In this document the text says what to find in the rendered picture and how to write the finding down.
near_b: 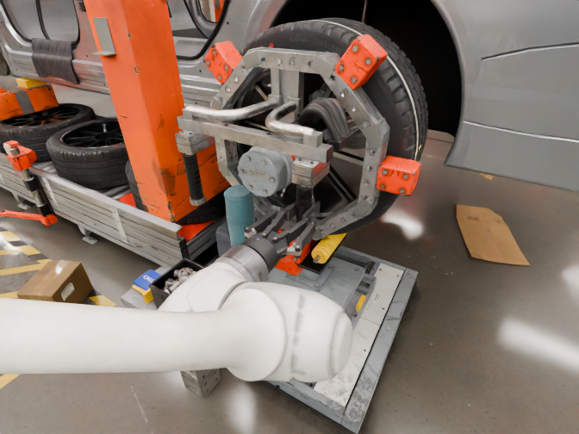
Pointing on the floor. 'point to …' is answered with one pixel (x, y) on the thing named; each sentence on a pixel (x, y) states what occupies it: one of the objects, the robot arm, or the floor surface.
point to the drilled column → (201, 381)
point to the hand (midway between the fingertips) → (303, 210)
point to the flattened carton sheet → (488, 236)
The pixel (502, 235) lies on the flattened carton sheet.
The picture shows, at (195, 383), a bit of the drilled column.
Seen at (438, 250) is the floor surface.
